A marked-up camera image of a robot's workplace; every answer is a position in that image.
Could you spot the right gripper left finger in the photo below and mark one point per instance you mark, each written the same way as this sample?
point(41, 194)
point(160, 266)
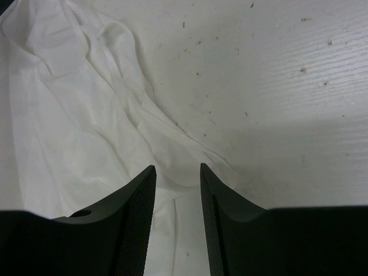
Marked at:
point(109, 237)

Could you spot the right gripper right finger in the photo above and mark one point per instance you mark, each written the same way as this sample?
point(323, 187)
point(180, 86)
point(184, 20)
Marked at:
point(245, 239)

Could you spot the white tank top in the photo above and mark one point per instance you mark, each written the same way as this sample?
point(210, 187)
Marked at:
point(85, 124)

